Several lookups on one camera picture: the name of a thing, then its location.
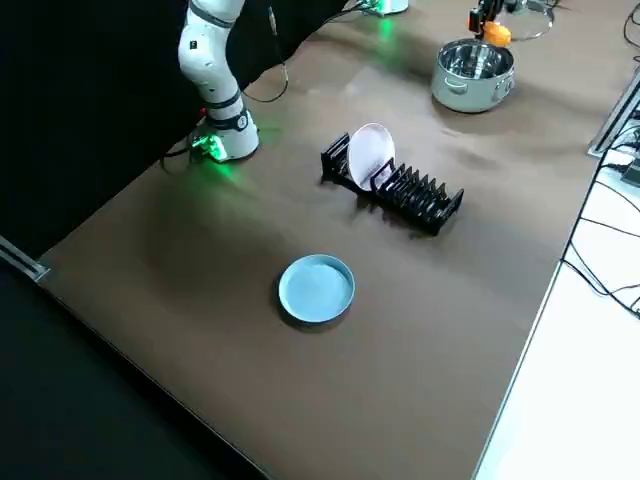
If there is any black slotted dish rack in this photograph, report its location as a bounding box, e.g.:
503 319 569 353
320 131 466 237

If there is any light blue plate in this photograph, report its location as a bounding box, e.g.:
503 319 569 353
277 253 357 331

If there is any orange corn cob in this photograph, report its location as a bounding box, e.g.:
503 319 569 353
467 8 513 50

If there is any grey-green steel pot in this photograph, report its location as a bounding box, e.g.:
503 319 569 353
430 40 517 115

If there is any aluminium corner rail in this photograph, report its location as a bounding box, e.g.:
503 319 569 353
0 233 52 283

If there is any white plate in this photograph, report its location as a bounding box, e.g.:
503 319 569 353
346 122 398 194

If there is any aluminium frame post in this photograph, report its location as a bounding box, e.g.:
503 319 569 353
588 68 640 158

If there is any round glass pot lid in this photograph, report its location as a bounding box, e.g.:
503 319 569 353
503 0 557 42

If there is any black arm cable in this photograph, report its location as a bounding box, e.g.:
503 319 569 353
238 4 293 104

